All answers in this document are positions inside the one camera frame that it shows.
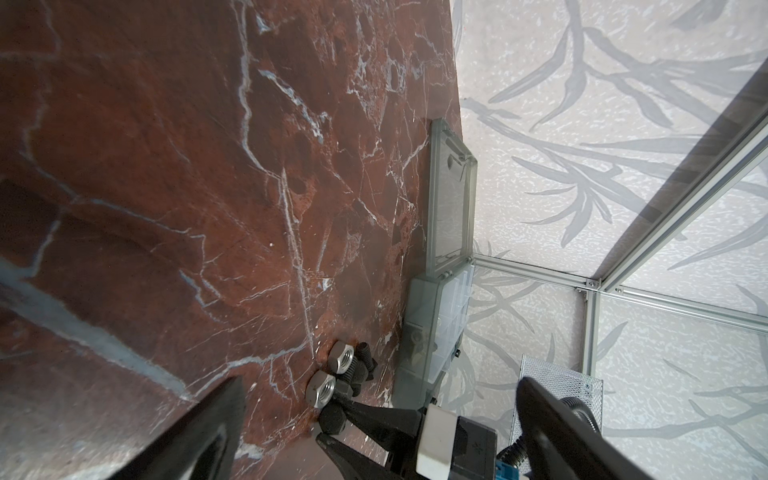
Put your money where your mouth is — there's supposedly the grey compartment organizer box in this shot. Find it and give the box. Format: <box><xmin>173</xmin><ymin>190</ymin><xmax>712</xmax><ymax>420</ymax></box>
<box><xmin>392</xmin><ymin>118</ymin><xmax>478</xmax><ymax>409</ymax></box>

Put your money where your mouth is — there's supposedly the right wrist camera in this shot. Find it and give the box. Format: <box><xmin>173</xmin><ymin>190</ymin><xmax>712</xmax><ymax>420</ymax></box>
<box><xmin>415</xmin><ymin>404</ymin><xmax>526</xmax><ymax>480</ymax></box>

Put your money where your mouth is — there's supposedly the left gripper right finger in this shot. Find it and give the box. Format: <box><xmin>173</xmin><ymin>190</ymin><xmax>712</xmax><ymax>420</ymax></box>
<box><xmin>516</xmin><ymin>377</ymin><xmax>649</xmax><ymax>480</ymax></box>

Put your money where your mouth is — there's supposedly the black hex bolt top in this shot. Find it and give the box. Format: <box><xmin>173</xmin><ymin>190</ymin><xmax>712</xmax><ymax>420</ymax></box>
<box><xmin>355</xmin><ymin>342</ymin><xmax>378</xmax><ymax>380</ymax></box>

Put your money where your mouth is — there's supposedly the black hex bolt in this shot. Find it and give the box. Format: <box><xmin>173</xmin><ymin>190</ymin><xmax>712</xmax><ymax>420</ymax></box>
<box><xmin>341</xmin><ymin>358</ymin><xmax>369</xmax><ymax>397</ymax></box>
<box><xmin>318</xmin><ymin>402</ymin><xmax>347</xmax><ymax>436</ymax></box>
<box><xmin>355</xmin><ymin>342</ymin><xmax>378</xmax><ymax>380</ymax></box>

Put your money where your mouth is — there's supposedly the right black corrugated cable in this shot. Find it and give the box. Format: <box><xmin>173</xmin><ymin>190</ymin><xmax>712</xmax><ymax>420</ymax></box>
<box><xmin>497</xmin><ymin>395</ymin><xmax>601</xmax><ymax>475</ymax></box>

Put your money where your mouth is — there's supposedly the silver hex nut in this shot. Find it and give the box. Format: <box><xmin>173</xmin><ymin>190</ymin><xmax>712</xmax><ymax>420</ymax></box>
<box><xmin>327</xmin><ymin>341</ymin><xmax>355</xmax><ymax>375</ymax></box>
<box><xmin>305</xmin><ymin>370</ymin><xmax>336</xmax><ymax>409</ymax></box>

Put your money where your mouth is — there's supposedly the silver hex nut left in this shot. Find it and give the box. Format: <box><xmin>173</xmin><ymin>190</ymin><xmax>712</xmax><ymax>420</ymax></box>
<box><xmin>305</xmin><ymin>370</ymin><xmax>336</xmax><ymax>409</ymax></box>

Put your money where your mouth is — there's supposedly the silver hex nut top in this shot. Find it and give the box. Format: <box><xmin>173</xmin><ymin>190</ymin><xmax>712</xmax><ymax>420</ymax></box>
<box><xmin>327</xmin><ymin>341</ymin><xmax>355</xmax><ymax>375</ymax></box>

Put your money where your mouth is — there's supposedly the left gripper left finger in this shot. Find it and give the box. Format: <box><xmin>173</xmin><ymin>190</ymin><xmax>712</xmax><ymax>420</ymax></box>
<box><xmin>111</xmin><ymin>376</ymin><xmax>246</xmax><ymax>479</ymax></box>

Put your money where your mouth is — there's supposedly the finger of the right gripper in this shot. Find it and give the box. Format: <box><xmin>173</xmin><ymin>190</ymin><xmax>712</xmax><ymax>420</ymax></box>
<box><xmin>341</xmin><ymin>400</ymin><xmax>425</xmax><ymax>438</ymax></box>
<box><xmin>316</xmin><ymin>433</ymin><xmax>396</xmax><ymax>480</ymax></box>

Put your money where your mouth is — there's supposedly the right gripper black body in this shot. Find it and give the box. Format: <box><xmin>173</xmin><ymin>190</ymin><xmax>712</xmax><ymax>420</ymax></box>
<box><xmin>383</xmin><ymin>419</ymin><xmax>424</xmax><ymax>479</ymax></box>

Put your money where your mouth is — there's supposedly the white wire mesh basket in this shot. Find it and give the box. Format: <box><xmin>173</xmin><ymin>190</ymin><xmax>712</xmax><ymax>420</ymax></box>
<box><xmin>514</xmin><ymin>355</ymin><xmax>605</xmax><ymax>432</ymax></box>

